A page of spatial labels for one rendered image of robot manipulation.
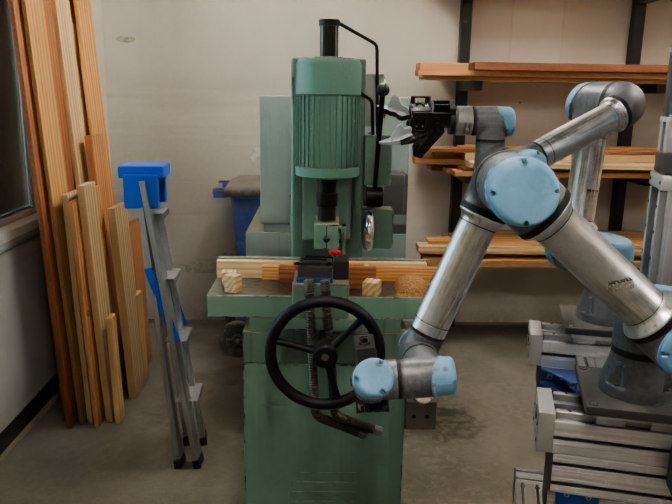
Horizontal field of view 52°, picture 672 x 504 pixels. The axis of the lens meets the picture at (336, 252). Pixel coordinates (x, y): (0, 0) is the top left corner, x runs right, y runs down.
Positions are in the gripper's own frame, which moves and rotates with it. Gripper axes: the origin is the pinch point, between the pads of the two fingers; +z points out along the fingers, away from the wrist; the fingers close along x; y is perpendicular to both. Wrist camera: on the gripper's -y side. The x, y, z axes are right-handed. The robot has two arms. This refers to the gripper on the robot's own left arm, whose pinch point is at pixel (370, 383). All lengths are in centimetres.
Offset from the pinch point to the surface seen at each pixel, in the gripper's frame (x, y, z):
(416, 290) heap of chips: 14.1, -25.0, 15.5
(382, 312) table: 4.7, -19.8, 16.3
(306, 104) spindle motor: -12, -72, -1
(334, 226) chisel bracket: -6.6, -44.2, 15.6
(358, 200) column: 1, -58, 34
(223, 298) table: -36.6, -25.2, 12.5
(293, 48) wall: -29, -211, 186
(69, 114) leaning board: -123, -134, 107
